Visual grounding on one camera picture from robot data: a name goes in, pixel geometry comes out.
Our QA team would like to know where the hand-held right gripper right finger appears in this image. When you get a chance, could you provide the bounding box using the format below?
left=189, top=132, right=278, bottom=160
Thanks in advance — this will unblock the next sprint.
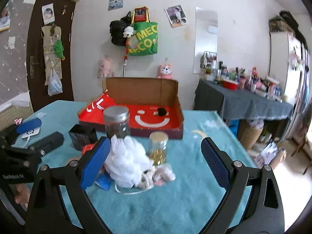
left=200, top=137, right=285, bottom=234

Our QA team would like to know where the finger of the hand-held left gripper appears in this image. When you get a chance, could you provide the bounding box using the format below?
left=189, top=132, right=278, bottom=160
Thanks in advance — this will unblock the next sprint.
left=5, top=118, right=42, bottom=142
left=28, top=132, right=64, bottom=156

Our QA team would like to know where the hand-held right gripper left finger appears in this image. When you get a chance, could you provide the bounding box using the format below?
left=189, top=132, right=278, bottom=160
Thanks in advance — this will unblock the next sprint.
left=26, top=136, right=115, bottom=234

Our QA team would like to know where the white mesh bath pouf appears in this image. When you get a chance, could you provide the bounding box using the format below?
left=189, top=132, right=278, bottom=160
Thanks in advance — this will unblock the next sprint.
left=104, top=135, right=154, bottom=195

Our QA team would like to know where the beige braided scrunchie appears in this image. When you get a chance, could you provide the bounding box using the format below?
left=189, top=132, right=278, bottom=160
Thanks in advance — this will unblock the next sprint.
left=140, top=167, right=156, bottom=188

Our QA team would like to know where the cardboard box with red lining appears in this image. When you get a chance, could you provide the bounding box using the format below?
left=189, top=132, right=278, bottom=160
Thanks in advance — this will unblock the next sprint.
left=78, top=77, right=184, bottom=140

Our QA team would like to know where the white portable router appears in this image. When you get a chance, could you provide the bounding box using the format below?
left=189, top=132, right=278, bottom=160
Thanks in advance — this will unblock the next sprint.
left=21, top=127, right=41, bottom=141

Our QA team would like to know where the black patterned gift box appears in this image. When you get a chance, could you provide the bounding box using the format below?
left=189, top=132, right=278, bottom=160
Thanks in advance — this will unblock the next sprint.
left=69, top=124, right=98, bottom=152

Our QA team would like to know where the large glass jar silver lid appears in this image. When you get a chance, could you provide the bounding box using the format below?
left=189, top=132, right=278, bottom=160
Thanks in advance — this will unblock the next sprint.
left=103, top=106, right=131, bottom=139

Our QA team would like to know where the clear plastic bag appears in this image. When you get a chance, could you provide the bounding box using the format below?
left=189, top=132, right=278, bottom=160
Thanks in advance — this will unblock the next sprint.
left=47, top=68, right=63, bottom=96

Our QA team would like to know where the paper shopping bag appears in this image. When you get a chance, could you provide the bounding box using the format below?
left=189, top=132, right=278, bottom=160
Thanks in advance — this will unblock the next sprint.
left=253, top=141, right=287, bottom=170

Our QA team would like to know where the small glass jar gold lid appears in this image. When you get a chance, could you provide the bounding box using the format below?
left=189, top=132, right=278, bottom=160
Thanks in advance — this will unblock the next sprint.
left=149, top=132, right=169, bottom=166

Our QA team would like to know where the table with grey cloth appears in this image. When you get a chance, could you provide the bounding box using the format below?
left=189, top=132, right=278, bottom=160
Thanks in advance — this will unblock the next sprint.
left=194, top=79, right=294, bottom=127

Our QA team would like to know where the red plastic basin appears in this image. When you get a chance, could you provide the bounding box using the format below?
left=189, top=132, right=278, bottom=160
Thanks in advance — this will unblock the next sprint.
left=223, top=80, right=239, bottom=90

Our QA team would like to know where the green plush toy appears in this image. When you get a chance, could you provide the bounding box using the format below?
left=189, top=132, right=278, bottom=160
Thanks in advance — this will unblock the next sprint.
left=54, top=40, right=66, bottom=61

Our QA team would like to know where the dark brown door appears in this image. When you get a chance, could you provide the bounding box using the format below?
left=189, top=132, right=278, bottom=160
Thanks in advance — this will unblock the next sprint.
left=26, top=0, right=81, bottom=113

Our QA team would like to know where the beige hanging door organizer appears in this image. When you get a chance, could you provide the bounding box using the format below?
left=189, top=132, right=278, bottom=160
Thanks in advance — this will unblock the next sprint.
left=41, top=24, right=62, bottom=86

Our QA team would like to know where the cluster of toiletry bottles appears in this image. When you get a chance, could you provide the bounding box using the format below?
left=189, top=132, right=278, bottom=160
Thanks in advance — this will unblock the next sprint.
left=200, top=51, right=289, bottom=103

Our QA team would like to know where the pale pink hanging plush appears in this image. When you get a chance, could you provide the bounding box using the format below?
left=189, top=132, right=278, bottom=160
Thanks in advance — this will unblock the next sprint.
left=97, top=58, right=112, bottom=78

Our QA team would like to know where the pink fox plush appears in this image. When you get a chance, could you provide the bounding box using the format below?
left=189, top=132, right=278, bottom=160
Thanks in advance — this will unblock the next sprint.
left=157, top=63, right=173, bottom=80

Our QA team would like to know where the photo on door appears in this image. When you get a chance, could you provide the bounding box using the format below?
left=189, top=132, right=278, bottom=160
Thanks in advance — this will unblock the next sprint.
left=41, top=3, right=54, bottom=25

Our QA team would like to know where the white refrigerator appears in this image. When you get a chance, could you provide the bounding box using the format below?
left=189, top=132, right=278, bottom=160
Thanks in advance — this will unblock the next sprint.
left=268, top=32, right=312, bottom=139

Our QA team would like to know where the black hanging bag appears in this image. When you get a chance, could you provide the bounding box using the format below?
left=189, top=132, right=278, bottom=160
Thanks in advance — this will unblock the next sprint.
left=109, top=11, right=133, bottom=47

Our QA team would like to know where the white plush on wardrobe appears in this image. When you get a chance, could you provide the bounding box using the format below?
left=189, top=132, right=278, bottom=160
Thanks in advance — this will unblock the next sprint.
left=288, top=46, right=305, bottom=71

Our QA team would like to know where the green tote bag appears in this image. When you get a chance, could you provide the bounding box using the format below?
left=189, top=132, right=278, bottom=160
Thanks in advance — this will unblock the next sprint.
left=127, top=8, right=159, bottom=56

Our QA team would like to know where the red hanging pouch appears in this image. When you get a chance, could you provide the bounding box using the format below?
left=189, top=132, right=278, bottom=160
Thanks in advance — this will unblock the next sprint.
left=134, top=7, right=148, bottom=22

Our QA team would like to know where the black bag on wardrobe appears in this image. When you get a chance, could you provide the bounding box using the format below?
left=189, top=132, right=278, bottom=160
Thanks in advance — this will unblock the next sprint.
left=279, top=10, right=308, bottom=51

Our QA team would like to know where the white charging cable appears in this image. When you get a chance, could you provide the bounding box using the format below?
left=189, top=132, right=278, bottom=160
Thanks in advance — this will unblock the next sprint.
left=22, top=136, right=33, bottom=150

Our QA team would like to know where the pink fluffy hair tie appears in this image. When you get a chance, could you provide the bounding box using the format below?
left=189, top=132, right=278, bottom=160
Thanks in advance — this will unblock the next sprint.
left=155, top=167, right=176, bottom=187

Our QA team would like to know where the metal door handle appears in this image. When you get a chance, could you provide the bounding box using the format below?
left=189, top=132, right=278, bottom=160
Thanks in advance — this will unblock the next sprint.
left=29, top=56, right=39, bottom=80

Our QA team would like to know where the wall calendar picture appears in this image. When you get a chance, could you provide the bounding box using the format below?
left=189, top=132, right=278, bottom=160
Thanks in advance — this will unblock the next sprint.
left=0, top=2, right=11, bottom=32

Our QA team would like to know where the wall mirror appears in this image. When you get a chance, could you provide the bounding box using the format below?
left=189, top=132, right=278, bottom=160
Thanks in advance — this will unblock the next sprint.
left=192, top=7, right=218, bottom=75

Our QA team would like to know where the blue wall poster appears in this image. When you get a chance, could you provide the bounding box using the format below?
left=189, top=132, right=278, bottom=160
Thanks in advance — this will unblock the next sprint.
left=108, top=0, right=124, bottom=11

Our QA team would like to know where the wall photo print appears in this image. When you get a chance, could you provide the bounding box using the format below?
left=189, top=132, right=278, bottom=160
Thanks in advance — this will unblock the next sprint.
left=164, top=5, right=188, bottom=28

